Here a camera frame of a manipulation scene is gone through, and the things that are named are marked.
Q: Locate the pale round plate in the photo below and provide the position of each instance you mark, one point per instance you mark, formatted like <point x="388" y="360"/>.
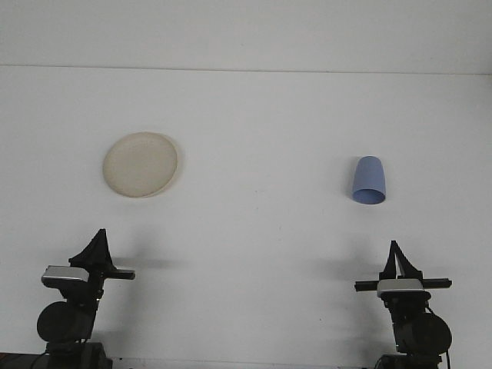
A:
<point x="140" y="165"/>

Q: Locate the pale blue cup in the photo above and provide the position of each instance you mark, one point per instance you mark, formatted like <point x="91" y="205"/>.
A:
<point x="368" y="177"/>

